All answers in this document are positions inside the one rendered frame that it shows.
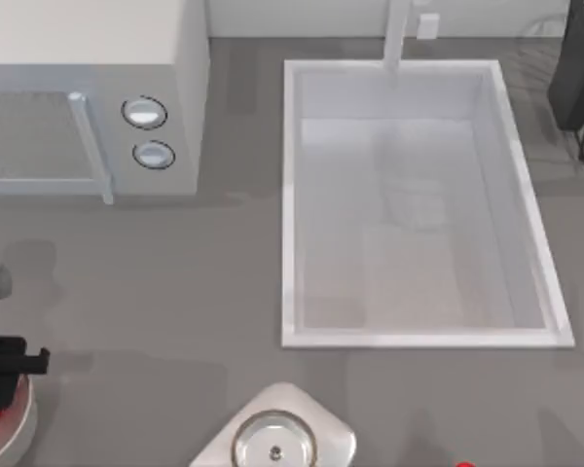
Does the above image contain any small round microwave knob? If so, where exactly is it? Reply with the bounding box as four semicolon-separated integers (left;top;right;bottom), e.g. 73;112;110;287
131;139;177;171

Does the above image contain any pale base with metal bowl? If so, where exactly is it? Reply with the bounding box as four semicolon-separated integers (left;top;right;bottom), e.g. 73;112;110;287
188;380;358;467

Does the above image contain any grey microwave door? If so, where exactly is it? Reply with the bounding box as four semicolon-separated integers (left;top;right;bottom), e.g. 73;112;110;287
0;90;109;196

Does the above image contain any pale microwave door handle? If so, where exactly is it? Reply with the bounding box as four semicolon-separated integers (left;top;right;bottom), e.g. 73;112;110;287
66;90;115;205

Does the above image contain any tall white tap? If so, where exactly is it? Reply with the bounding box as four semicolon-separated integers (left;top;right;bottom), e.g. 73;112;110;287
383;0;433;75

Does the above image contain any grey round dish red inside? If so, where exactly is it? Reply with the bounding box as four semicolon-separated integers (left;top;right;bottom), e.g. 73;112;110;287
0;373;41;467

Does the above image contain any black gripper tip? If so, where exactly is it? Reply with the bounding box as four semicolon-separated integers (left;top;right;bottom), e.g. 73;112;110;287
0;335;52;411

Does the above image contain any white wall socket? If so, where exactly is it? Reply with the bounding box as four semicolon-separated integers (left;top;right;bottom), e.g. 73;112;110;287
417;13;441;41

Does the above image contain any large round microwave knob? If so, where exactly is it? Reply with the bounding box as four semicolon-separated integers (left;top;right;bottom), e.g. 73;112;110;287
120;94;169;131

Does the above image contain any black stand with thin legs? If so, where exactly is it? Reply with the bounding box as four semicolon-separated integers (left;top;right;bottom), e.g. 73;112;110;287
548;0;584;171

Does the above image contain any white sink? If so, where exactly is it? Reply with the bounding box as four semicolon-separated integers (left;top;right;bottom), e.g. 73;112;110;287
280;58;577;349

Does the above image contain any pale microwave oven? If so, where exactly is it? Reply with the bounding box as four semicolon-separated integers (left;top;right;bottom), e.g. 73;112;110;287
0;0;211;198

